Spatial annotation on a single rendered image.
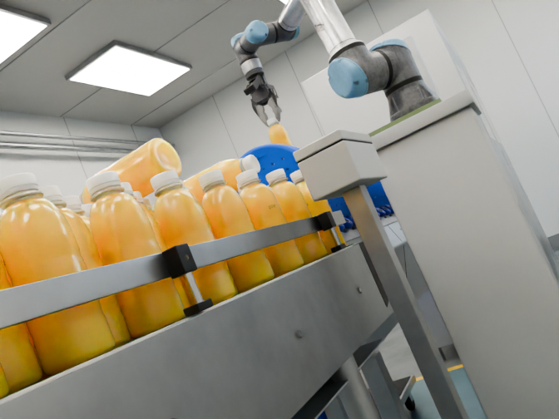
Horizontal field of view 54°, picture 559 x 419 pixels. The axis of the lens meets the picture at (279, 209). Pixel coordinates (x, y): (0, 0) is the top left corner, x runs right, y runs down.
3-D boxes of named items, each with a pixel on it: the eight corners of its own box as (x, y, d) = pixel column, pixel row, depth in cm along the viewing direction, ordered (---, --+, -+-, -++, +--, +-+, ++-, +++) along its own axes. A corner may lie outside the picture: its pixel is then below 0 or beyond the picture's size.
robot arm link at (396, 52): (430, 71, 160) (411, 30, 162) (396, 81, 154) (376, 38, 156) (406, 90, 171) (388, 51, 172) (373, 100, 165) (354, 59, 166)
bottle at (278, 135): (287, 168, 198) (267, 121, 200) (281, 173, 205) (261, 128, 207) (304, 161, 201) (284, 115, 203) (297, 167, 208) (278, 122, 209)
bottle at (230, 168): (174, 180, 119) (244, 143, 112) (193, 205, 122) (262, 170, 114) (163, 198, 113) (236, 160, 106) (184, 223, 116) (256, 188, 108)
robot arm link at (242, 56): (233, 32, 204) (226, 44, 211) (244, 58, 203) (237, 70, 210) (252, 29, 207) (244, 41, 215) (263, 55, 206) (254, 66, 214)
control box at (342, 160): (388, 176, 115) (368, 132, 116) (361, 179, 97) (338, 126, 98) (346, 196, 119) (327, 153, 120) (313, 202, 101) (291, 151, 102)
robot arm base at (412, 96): (443, 106, 166) (429, 77, 167) (439, 100, 152) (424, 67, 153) (397, 129, 172) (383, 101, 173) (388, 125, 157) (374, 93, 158)
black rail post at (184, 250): (214, 305, 64) (188, 242, 65) (200, 312, 61) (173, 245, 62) (200, 311, 65) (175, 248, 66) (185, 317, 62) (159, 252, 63)
